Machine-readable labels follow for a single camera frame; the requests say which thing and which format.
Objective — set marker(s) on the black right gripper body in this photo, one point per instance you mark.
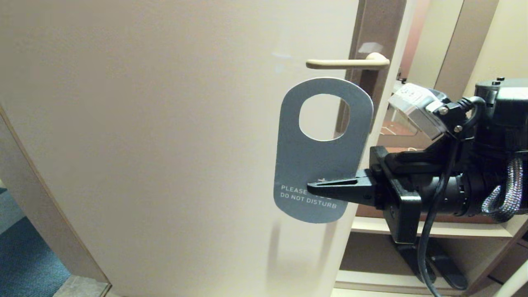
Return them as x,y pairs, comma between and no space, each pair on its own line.
404,181

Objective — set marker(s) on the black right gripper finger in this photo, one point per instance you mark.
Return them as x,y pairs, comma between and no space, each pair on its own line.
350,189

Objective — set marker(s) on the blue do-not-disturb door sign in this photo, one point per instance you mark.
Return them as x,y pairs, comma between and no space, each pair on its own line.
313,165

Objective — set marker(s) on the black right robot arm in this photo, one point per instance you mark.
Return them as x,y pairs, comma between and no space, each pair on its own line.
503,115

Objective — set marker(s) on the beige room door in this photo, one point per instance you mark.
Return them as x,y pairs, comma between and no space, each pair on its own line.
165,144

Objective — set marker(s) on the white bench shelf board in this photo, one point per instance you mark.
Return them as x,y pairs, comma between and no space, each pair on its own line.
371,227

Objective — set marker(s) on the brown leather seat cushion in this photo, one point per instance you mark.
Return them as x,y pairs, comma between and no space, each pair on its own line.
462,219

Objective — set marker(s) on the dark slipper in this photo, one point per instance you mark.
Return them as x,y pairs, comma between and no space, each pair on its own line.
449,270
412,264

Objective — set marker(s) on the white low shelf board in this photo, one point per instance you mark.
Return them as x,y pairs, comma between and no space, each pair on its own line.
371,282

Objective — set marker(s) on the white slanted bar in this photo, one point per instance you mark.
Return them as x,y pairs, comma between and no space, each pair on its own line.
515,284

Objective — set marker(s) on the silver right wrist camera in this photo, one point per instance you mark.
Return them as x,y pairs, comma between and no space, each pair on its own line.
416,107

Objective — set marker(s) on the taupe framed wall mirror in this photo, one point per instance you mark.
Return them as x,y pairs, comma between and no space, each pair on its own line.
433,41

